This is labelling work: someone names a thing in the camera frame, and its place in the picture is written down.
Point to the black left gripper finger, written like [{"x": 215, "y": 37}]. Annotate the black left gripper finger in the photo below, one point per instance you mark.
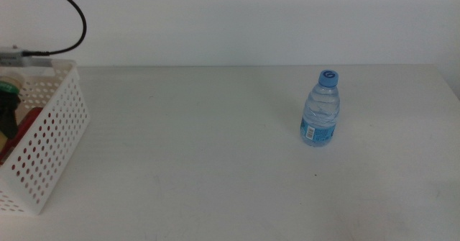
[{"x": 9, "y": 120}]

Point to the red soda can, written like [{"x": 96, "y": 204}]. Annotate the red soda can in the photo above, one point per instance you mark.
[{"x": 30, "y": 120}]

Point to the yellow tea bottle green label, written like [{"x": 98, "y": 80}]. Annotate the yellow tea bottle green label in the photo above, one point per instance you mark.
[{"x": 7, "y": 86}]

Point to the clear water bottle blue cap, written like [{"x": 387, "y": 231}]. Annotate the clear water bottle blue cap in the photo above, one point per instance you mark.
[{"x": 320, "y": 115}]

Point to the white perforated plastic basket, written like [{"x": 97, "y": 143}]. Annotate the white perforated plastic basket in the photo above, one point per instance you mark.
[{"x": 54, "y": 136}]

